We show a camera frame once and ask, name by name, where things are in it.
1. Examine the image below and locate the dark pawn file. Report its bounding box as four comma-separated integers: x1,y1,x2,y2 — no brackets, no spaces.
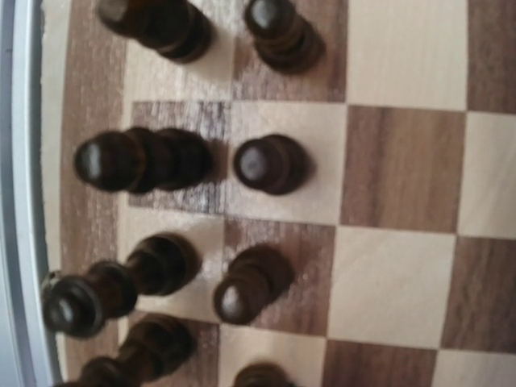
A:
233,134,311,196
233,363,294,387
243,0,324,74
213,244,294,325

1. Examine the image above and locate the wooden chess board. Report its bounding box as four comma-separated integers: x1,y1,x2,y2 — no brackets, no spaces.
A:
42,1,515,386

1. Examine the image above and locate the dark chess piece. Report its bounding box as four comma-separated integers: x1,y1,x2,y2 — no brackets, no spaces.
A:
60,314,196,387

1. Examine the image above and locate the dark king in tray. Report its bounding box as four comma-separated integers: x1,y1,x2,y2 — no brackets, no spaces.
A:
43,233,202,339

